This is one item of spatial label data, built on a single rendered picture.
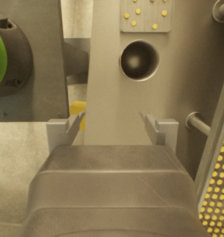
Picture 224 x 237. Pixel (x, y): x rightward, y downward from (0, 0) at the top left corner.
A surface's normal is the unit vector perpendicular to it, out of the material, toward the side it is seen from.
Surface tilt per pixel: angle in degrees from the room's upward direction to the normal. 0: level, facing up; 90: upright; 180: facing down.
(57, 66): 0
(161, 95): 0
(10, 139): 0
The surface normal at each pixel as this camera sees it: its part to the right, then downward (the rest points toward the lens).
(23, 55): 0.91, 0.14
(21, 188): 0.00, 0.30
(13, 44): 0.92, -0.16
